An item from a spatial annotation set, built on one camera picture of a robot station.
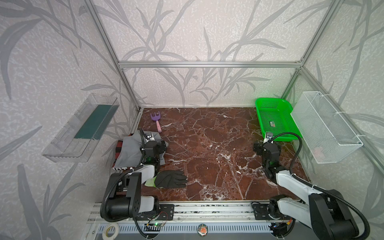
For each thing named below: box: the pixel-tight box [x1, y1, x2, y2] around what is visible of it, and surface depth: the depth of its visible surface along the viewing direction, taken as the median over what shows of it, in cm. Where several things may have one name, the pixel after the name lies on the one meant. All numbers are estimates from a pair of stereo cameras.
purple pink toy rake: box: [150, 111, 162, 133], surface depth 114 cm
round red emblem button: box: [197, 223, 209, 237], surface depth 71 cm
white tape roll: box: [102, 222, 120, 240], surface depth 70 cm
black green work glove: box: [144, 170, 188, 188], surface depth 85 cm
